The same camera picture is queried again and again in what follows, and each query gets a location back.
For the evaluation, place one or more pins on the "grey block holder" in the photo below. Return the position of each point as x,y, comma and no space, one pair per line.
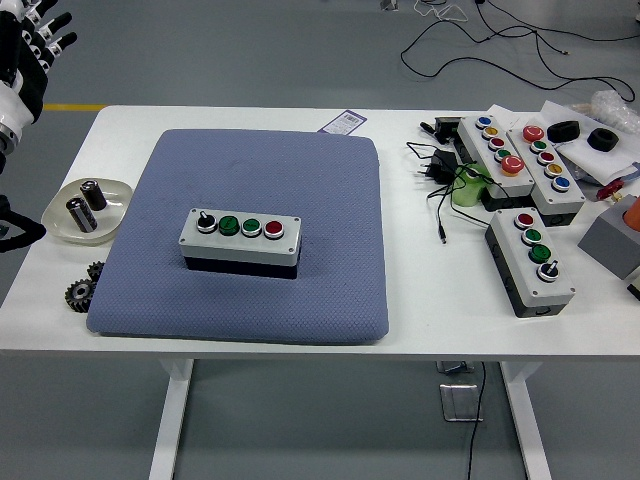
610,240

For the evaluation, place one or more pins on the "purple barcode label tag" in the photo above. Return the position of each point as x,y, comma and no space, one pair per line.
345,122

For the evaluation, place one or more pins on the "small white device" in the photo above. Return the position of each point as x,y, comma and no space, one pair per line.
635,285

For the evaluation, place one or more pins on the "five-button box beside papers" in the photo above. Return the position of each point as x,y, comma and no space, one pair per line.
567,202

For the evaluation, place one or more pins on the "five-button box with blue end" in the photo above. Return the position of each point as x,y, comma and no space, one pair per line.
482,147

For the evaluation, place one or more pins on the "white shallow dish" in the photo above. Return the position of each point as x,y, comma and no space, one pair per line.
110,200

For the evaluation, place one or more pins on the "silver floor bracket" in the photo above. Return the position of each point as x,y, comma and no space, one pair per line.
388,4

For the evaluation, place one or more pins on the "clear bubble wrap bag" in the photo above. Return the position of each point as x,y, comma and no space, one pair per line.
610,105

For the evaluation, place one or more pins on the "small red knob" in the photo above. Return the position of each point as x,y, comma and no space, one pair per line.
611,189

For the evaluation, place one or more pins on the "open silver floor socket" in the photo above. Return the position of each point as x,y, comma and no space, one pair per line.
452,368

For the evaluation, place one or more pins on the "orange cylinder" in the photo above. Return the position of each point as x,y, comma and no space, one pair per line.
634,212

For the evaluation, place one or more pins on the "white paper sheets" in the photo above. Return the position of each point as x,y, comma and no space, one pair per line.
590,157

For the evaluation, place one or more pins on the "grey-brown cylindrical capacitor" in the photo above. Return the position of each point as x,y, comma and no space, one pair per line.
81,215

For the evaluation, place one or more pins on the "light green tape roll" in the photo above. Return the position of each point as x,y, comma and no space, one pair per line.
465,195

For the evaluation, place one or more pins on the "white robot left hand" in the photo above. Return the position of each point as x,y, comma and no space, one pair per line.
27,75

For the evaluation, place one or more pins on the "grey four-button control box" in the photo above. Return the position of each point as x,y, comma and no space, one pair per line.
240,247

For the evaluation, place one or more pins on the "four-button box with selector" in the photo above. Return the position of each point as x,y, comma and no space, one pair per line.
515,250

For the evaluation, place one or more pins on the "black power adapter plug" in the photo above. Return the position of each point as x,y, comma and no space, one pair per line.
442,162

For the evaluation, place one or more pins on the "brown cylindrical capacitor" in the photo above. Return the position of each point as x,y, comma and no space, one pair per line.
95,196

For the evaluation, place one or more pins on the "large dark metal gear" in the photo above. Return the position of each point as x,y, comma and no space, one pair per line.
75,300

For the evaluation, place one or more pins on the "small black charger block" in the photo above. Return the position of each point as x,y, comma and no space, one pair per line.
445,127

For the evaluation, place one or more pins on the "silver floor plate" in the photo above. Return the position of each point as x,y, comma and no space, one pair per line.
460,402

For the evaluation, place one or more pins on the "blue-grey padded mat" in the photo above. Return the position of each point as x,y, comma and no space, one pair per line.
325,240

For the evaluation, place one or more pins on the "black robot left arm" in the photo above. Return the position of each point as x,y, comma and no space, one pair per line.
20,232

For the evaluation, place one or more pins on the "white table leg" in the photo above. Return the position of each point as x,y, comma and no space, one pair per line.
527,425
170,425

